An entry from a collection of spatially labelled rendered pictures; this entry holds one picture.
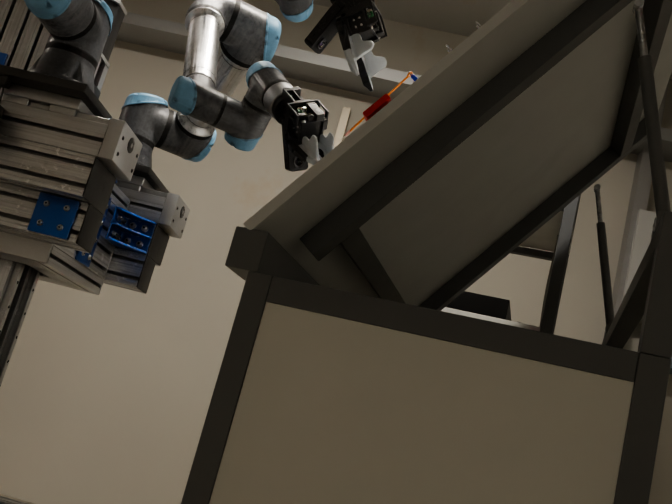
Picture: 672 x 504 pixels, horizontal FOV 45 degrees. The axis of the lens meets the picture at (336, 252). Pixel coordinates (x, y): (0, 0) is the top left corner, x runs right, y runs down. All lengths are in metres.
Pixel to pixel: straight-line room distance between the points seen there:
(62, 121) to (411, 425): 1.04
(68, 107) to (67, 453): 2.50
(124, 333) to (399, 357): 2.99
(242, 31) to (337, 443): 1.25
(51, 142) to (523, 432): 1.15
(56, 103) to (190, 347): 2.29
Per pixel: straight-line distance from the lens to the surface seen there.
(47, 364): 4.15
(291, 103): 1.66
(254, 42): 2.13
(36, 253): 1.89
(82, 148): 1.78
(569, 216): 2.48
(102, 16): 1.95
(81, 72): 1.89
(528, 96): 1.61
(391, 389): 1.14
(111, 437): 4.02
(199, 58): 1.89
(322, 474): 1.15
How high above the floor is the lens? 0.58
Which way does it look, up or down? 13 degrees up
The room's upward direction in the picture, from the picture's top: 15 degrees clockwise
